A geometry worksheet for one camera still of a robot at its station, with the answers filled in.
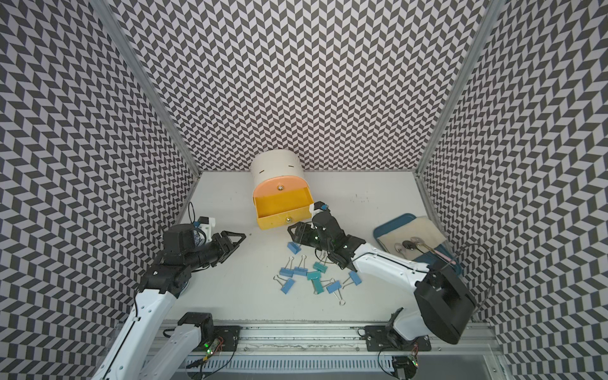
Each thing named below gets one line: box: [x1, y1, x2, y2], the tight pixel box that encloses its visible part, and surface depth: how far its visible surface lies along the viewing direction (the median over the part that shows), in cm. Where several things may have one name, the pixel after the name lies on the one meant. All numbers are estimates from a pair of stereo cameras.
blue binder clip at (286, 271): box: [278, 256, 295, 278], surface depth 89 cm
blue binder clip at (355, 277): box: [342, 270, 363, 289], surface depth 88 cm
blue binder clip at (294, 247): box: [286, 241, 302, 255], surface depth 96 cm
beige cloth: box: [377, 215, 448, 261], surface depth 96 cm
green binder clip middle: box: [312, 251, 329, 274], surface depth 91 cm
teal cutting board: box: [372, 213, 462, 275], surface depth 95 cm
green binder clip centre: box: [307, 270, 322, 281], surface depth 87 cm
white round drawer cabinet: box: [250, 149, 314, 215], surface depth 92 cm
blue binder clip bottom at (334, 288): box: [326, 280, 346, 306], surface depth 85 cm
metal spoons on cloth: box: [394, 236, 437, 259], surface depth 96 cm
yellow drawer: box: [254, 186, 314, 231], surface depth 90 cm
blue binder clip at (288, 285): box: [272, 273, 297, 295], surface depth 86 cm
